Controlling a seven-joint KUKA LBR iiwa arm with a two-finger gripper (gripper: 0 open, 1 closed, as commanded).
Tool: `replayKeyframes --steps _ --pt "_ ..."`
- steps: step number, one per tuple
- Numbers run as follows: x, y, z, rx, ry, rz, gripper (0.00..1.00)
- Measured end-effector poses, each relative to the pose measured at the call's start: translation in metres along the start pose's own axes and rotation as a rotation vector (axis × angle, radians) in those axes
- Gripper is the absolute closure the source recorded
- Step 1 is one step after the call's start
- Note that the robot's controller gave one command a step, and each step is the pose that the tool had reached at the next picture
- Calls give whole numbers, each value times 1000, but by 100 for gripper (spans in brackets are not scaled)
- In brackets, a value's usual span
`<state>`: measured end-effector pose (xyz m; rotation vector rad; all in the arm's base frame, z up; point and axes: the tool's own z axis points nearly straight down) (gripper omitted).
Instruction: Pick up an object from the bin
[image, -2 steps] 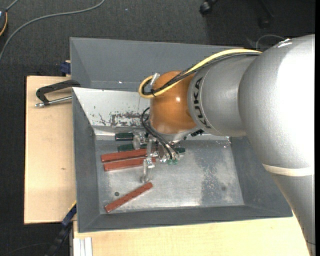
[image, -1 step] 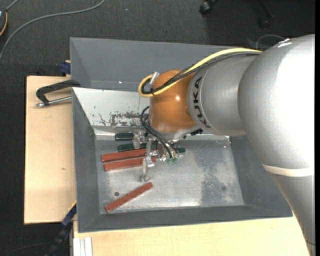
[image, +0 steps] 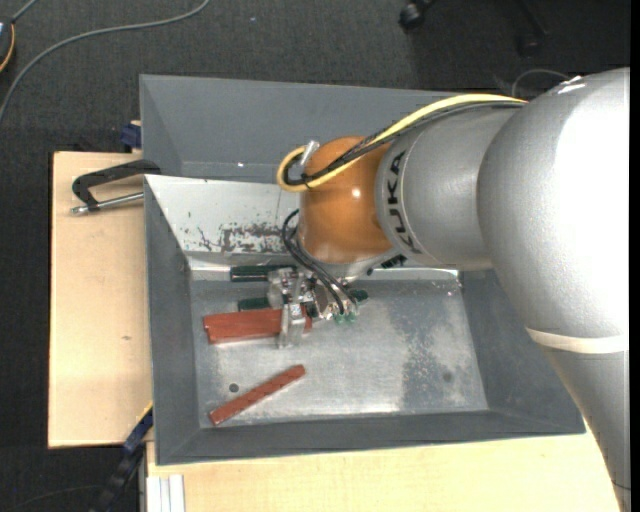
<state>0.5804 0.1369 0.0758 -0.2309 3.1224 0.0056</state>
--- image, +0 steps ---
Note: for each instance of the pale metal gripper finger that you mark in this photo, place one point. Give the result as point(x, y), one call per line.
point(276, 292)
point(294, 327)

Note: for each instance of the black cylinder on white bracket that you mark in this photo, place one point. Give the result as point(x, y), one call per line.
point(361, 296)

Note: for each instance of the pale wood flat board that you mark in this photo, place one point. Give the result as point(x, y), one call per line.
point(95, 310)

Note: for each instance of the red-brown flat block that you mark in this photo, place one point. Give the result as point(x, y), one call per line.
point(257, 395)
point(240, 326)

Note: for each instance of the grey metal bin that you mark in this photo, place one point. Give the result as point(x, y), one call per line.
point(350, 370)

